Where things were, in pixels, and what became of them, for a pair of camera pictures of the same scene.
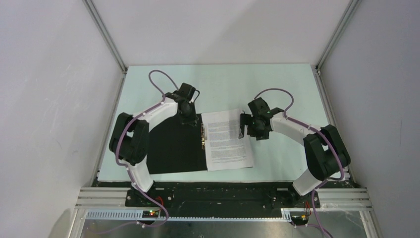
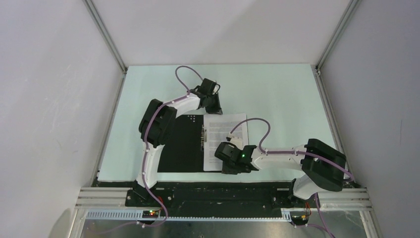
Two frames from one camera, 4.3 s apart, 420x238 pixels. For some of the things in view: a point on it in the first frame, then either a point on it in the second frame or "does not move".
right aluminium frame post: [350, 11] does not move
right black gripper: [246, 119] → [226, 169]
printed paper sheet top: [224, 149] does not move
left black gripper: [191, 120] → [217, 109]
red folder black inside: [174, 147] does not move
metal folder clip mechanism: [202, 136] does not move
